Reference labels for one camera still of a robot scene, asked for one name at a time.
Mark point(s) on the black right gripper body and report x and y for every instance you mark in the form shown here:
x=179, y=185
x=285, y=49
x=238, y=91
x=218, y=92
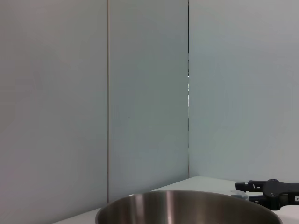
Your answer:
x=280, y=193

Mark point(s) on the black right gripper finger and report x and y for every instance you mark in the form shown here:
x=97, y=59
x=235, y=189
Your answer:
x=255, y=199
x=241, y=186

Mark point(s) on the clear plastic measuring cup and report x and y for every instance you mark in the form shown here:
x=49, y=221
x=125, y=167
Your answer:
x=238, y=194

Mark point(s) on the stainless steel mixing bowl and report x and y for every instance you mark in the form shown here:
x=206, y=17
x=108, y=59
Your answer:
x=187, y=207

